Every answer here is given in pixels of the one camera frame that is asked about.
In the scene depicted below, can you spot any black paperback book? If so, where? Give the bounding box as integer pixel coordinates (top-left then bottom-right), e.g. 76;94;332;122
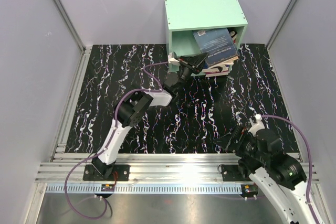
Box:
228;28;238;43

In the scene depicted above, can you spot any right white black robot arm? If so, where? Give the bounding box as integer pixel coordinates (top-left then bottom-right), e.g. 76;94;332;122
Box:
214;114;324;223

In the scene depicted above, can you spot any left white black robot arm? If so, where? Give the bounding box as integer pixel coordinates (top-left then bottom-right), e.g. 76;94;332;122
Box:
85;52;208;180

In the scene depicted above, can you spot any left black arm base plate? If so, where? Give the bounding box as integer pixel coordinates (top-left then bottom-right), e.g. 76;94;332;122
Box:
83;164;131;182

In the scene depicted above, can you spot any white slotted cable duct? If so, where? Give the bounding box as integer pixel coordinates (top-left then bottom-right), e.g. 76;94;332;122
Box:
46;183;242;195

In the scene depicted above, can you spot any purple 117-Storey Treehouse book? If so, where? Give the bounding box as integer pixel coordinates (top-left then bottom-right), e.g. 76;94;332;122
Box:
205;70;230;78

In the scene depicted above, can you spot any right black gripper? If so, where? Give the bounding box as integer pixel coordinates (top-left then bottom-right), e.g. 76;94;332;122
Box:
213;124;269;164

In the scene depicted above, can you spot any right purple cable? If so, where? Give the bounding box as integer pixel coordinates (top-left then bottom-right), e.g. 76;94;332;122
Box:
251;113;326;224

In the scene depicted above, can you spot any dark blue hardcover book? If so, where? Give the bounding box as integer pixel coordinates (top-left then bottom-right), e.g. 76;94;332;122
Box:
193;28;239;69

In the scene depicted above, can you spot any mint green shelf cabinet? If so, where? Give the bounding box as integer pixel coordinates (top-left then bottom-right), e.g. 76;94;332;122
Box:
165;0;248;56

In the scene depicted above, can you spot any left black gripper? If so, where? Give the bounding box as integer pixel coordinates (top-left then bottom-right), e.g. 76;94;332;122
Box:
177;54;209;92

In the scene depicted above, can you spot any aluminium rail frame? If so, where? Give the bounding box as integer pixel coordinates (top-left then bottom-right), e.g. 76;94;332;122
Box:
34;153;321;185

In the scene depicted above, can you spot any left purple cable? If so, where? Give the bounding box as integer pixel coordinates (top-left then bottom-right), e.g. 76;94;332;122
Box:
63;60;174;219

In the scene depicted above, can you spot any blue orange Jane Eyre book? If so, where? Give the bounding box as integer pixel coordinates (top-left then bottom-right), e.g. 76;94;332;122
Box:
202;61;234;74

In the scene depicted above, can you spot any purple cable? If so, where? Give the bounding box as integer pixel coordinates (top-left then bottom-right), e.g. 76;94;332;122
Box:
63;60;174;219
251;113;326;224

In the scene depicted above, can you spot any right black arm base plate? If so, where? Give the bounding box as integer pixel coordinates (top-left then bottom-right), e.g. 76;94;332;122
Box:
218;164;250;182

